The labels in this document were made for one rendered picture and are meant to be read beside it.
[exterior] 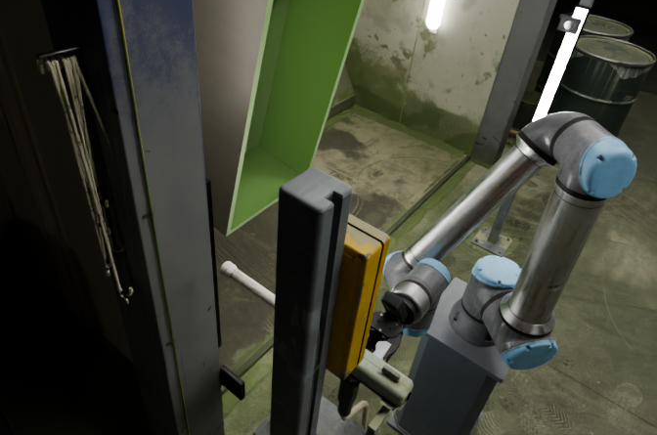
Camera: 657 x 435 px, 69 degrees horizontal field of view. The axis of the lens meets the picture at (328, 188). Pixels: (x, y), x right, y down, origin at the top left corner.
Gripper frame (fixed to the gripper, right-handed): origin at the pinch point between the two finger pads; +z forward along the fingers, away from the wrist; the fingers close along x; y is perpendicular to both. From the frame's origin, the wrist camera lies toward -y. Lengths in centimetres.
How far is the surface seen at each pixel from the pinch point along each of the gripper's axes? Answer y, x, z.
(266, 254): 105, 106, -90
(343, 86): 82, 181, -263
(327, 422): 29.5, 3.9, -0.2
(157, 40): -53, 47, 5
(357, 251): -45.4, -4.7, 17.1
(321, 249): -49, -3, 23
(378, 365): -5.1, -5.3, 1.2
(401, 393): -5.0, -11.6, 3.3
